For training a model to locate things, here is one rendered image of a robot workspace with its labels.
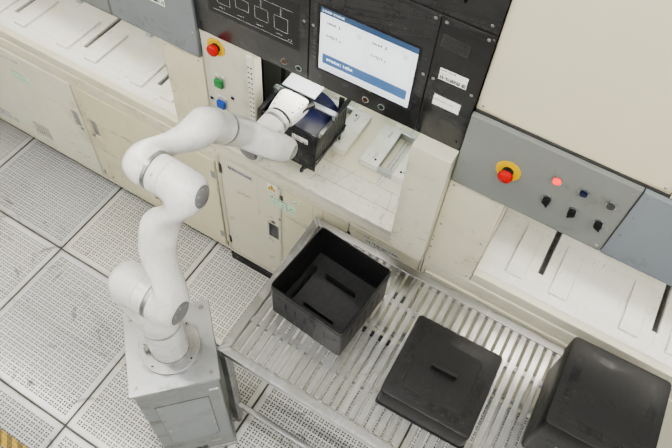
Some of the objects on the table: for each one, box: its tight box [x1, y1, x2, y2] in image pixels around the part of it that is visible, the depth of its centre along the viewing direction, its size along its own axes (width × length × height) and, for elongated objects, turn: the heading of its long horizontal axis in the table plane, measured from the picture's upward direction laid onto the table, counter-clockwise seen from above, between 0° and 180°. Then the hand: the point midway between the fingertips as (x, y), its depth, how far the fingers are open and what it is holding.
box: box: [521, 337, 672, 448], centre depth 190 cm, size 29×29×25 cm
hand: (305, 87), depth 209 cm, fingers closed on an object, 3 cm apart
